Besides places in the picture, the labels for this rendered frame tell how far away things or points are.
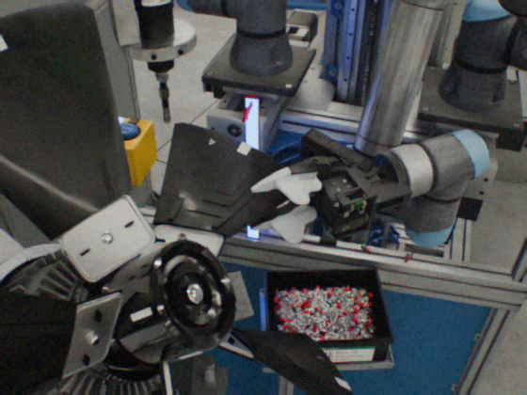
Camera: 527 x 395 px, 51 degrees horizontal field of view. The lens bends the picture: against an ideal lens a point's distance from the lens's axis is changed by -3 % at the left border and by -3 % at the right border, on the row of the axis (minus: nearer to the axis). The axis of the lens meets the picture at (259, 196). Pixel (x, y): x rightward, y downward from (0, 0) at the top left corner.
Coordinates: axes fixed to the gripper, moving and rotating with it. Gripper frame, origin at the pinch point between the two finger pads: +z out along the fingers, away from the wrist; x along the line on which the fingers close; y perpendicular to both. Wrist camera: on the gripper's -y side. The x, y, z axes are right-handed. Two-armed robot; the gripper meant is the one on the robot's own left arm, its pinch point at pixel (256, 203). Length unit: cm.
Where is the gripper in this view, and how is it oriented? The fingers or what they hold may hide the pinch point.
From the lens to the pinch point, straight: 75.5
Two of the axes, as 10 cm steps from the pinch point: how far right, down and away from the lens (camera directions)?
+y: 4.0, 6.8, -6.2
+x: -0.4, 6.9, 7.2
